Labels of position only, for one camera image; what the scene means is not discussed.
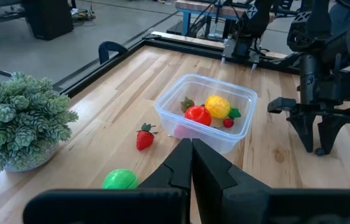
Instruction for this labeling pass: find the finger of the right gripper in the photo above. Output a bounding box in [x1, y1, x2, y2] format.
[287, 111, 318, 153]
[316, 115, 350, 156]

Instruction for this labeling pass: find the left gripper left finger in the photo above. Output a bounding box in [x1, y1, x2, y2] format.
[22, 138, 193, 224]

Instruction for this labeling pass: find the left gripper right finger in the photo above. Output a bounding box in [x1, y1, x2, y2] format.
[191, 138, 350, 224]

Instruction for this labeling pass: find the red toy strawberry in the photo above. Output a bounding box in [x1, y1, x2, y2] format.
[136, 123, 159, 152]

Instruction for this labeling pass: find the pink toy raspberry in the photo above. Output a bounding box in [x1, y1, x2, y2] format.
[173, 124, 200, 139]

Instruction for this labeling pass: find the bright green toy pepper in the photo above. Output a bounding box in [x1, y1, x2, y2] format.
[101, 169, 140, 190]

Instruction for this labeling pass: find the red toy tomato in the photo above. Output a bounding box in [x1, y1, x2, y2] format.
[184, 105, 213, 127]

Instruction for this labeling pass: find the yellow toy lemon with leaf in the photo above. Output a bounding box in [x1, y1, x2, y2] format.
[205, 95, 242, 121]

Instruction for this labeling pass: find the clear plastic tupperware container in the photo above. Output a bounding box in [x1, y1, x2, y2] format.
[154, 73, 259, 156]

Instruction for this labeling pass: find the potted green succulent plant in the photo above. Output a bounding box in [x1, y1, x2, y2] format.
[0, 71, 79, 175]

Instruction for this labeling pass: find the black box speaker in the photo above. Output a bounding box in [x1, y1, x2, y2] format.
[22, 0, 75, 41]

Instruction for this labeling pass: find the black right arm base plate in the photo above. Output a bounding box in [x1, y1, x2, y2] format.
[223, 37, 290, 66]

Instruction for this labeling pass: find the black metal table frame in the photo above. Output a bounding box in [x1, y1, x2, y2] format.
[53, 30, 302, 97]

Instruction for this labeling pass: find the black frame clip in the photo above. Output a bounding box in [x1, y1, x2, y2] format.
[98, 40, 129, 65]

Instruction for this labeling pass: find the blue metal frame table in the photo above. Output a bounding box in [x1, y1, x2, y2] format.
[165, 0, 277, 37]

